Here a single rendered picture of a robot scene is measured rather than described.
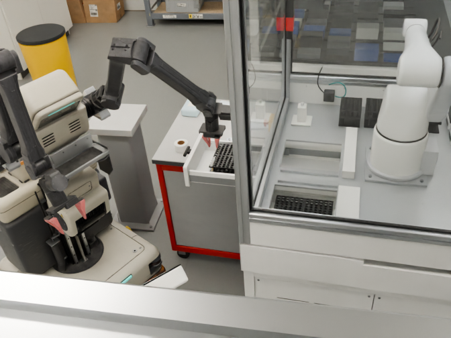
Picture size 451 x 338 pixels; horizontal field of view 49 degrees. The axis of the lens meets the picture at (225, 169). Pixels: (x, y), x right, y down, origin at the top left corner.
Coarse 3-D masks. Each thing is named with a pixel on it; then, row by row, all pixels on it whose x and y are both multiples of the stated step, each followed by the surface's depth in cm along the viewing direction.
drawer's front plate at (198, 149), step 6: (198, 138) 228; (198, 144) 225; (204, 144) 234; (192, 150) 220; (198, 150) 225; (204, 150) 235; (192, 156) 217; (198, 156) 226; (186, 162) 214; (192, 162) 218; (198, 162) 227; (186, 168) 211; (192, 168) 219; (186, 174) 213; (186, 180) 216
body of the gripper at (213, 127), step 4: (216, 120) 203; (204, 124) 210; (208, 124) 203; (212, 124) 203; (216, 124) 204; (200, 128) 208; (204, 128) 208; (208, 128) 205; (212, 128) 204; (216, 128) 205; (220, 128) 207; (224, 128) 207; (200, 132) 207; (204, 132) 206; (208, 132) 205; (212, 132) 205; (216, 132) 205; (220, 132) 205
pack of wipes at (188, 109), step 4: (188, 100) 281; (188, 104) 278; (184, 108) 275; (188, 108) 274; (192, 108) 274; (184, 112) 274; (188, 112) 273; (192, 112) 273; (196, 112) 272; (192, 116) 274; (196, 116) 274
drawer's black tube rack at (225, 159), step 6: (222, 144) 228; (228, 144) 227; (222, 150) 225; (228, 150) 223; (216, 156) 225; (222, 156) 220; (228, 156) 220; (216, 162) 222; (222, 162) 217; (228, 162) 216; (216, 168) 218; (222, 168) 214; (228, 168) 213
